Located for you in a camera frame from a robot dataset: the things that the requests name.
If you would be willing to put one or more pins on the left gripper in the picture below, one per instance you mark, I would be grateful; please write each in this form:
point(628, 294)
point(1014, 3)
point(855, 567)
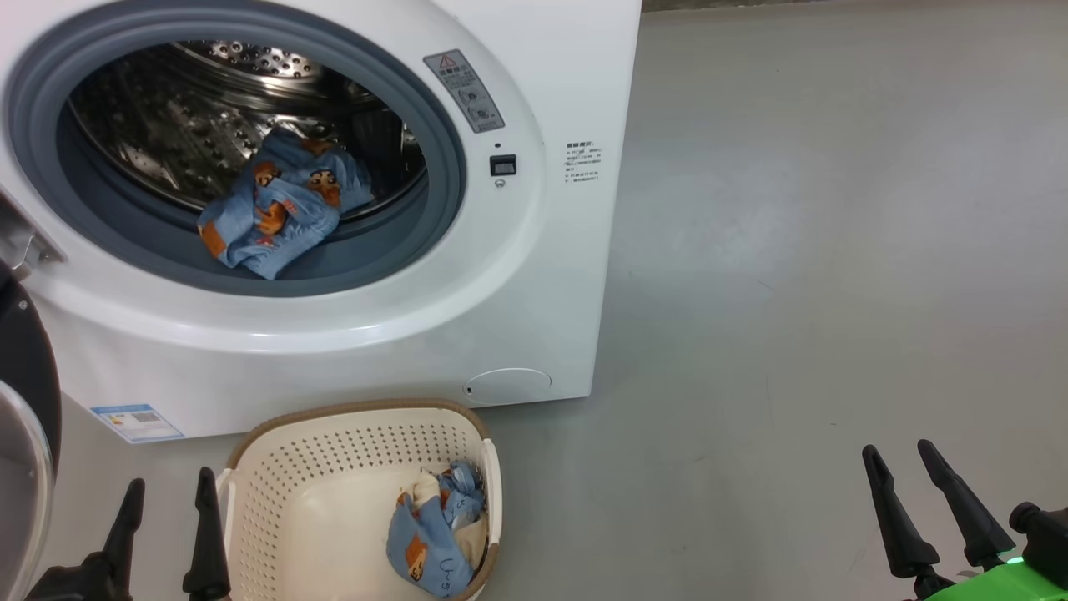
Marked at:
point(79, 584)

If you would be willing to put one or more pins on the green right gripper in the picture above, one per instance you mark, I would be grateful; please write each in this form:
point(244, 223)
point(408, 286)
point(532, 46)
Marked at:
point(1001, 584)

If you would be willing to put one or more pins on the round white filter cover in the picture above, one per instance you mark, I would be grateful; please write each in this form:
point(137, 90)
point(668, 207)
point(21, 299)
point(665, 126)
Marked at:
point(507, 387)

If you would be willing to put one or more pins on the stainless steel washing machine drum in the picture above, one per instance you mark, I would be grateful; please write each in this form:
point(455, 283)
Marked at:
point(167, 125)

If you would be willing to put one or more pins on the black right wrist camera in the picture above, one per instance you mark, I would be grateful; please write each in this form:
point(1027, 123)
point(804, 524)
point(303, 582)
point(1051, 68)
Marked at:
point(1043, 538)

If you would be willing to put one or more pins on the blue and cream cartoon garment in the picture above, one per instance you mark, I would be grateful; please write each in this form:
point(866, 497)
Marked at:
point(430, 542)

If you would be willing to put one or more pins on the blue cartoon print garment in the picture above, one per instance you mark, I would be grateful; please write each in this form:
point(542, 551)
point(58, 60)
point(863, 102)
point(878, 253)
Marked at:
point(284, 209)

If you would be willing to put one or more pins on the black door latch socket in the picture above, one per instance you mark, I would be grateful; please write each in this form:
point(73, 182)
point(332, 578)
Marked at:
point(503, 165)

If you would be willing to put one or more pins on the white front-load washing machine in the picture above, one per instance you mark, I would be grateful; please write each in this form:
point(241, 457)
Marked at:
point(517, 275)

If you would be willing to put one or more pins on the grey warning sticker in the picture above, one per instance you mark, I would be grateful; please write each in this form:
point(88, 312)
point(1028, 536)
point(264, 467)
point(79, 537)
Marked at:
point(465, 90)

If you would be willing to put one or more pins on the dark round glass washer door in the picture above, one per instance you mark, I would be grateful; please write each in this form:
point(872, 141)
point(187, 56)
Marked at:
point(29, 401)

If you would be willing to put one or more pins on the blue energy label sticker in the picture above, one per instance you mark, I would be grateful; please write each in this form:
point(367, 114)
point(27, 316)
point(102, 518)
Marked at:
point(138, 423)

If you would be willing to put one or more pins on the cream perforated laundry basket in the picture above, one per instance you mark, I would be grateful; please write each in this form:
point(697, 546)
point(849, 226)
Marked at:
point(334, 509)

